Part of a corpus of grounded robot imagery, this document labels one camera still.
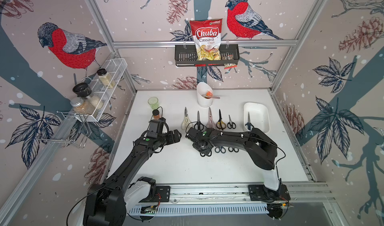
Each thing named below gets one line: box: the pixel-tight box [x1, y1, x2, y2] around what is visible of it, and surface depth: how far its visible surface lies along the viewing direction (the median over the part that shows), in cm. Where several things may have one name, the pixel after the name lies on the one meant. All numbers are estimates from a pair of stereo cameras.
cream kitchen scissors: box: [181, 107, 192, 130], surface depth 105 cm
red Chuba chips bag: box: [189, 18, 223, 61], surface depth 84 cm
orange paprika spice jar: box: [152, 109, 160, 120], surface depth 98 cm
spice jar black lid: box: [96, 68, 116, 89], surface depth 76 cm
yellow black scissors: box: [216, 109, 227, 131], surface depth 103 cm
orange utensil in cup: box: [204, 91, 221, 99], surface depth 109 cm
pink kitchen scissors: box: [206, 107, 216, 129], surface depth 103 cm
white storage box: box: [243, 101, 270, 134], surface depth 106 cm
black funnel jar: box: [72, 82, 104, 110], surface depth 65 cm
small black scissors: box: [194, 110, 204, 132], surface depth 102 cm
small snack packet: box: [221, 54, 238, 70], surface depth 92 cm
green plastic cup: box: [147, 96, 160, 110], surface depth 109 cm
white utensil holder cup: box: [196, 81, 213, 108], surface depth 106 cm
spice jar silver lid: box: [70, 97, 95, 115], surface depth 62 cm
